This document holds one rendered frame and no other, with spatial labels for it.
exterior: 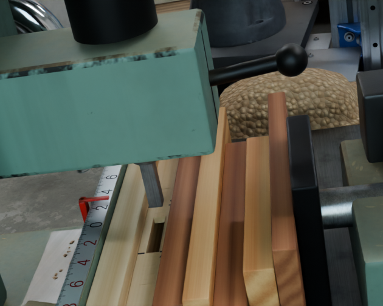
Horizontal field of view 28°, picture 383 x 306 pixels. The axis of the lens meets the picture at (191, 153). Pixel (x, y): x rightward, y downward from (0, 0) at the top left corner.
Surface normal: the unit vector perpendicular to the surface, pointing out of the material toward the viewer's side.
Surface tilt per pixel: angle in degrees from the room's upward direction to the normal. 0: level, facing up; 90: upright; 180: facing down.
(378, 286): 90
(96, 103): 90
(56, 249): 0
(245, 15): 72
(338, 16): 90
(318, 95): 39
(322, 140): 0
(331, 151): 0
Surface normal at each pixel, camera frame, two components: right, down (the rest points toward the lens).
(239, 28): 0.00, 0.18
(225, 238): -0.18, -0.87
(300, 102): -0.15, -0.33
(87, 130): -0.07, 0.48
